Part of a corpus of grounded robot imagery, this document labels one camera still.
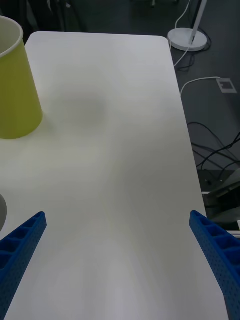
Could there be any black cable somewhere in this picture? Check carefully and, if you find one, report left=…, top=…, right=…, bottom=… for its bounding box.
left=187, top=121, right=240, bottom=171

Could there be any white stand with round base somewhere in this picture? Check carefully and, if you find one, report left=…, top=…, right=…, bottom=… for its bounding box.
left=166, top=0, right=209, bottom=53

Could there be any yellow-green waste bin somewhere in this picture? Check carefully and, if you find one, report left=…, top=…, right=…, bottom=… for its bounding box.
left=0, top=15, right=44, bottom=140

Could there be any white cable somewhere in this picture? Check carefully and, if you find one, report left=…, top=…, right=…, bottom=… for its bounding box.
left=173, top=0, right=191, bottom=68
left=179, top=76, right=221, bottom=97

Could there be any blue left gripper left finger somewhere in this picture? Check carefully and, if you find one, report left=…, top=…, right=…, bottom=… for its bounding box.
left=0, top=211, right=48, bottom=320

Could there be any grey square floor plate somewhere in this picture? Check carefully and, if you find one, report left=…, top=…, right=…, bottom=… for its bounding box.
left=216, top=78, right=238, bottom=94

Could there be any grey waste bin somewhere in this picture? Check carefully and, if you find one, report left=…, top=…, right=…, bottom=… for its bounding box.
left=0, top=193, right=8, bottom=232

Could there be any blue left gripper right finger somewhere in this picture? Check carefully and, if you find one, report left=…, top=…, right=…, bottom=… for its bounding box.
left=189, top=210, right=240, bottom=320

